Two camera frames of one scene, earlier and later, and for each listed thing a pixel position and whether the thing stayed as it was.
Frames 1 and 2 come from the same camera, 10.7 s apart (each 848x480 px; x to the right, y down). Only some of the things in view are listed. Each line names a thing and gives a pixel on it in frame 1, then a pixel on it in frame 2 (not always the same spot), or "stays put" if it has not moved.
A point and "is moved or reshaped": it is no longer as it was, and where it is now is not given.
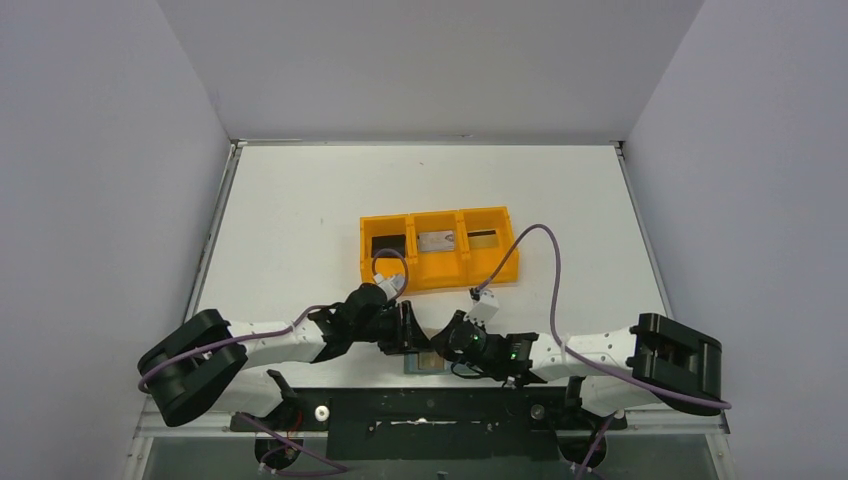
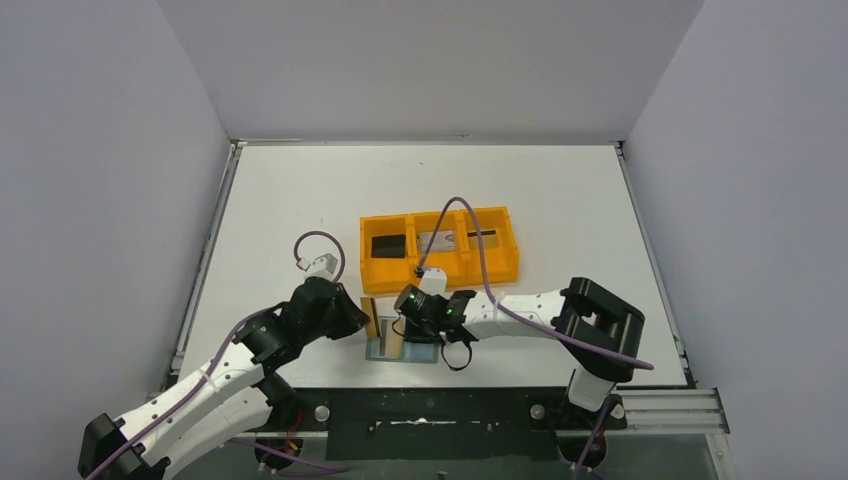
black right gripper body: [452, 333] -> [411, 324]
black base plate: [432, 423] stays put
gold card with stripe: [430, 360] is moved or reshaped
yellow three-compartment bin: [440, 251] stays put
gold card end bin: [483, 238] stays put
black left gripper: [406, 326] -> [348, 316]
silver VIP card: [439, 241] stays put
